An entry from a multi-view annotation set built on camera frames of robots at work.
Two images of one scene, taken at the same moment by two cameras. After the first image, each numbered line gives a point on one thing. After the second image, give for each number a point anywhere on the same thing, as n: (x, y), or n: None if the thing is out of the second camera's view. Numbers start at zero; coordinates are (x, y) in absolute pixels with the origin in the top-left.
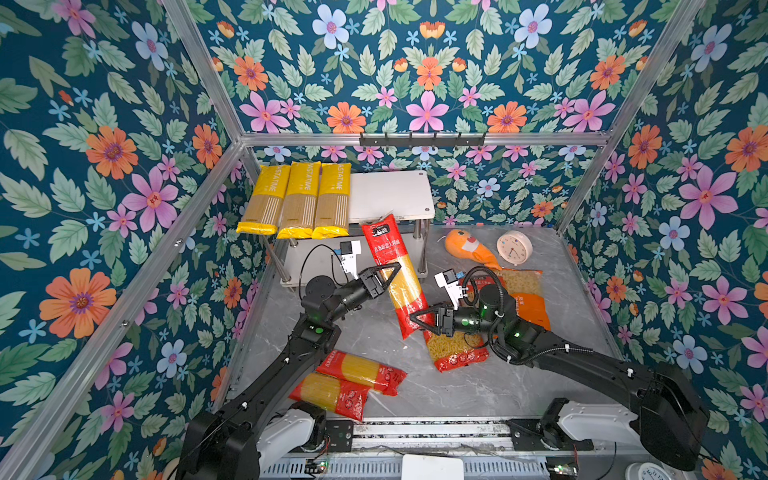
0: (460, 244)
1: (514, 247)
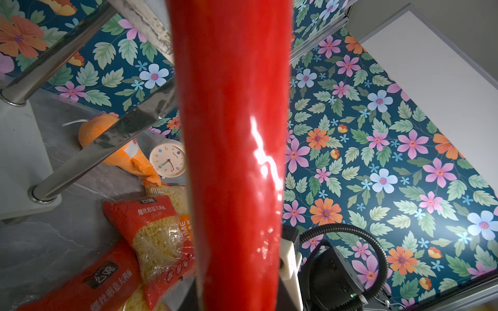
0: (130, 157)
1: (168, 159)
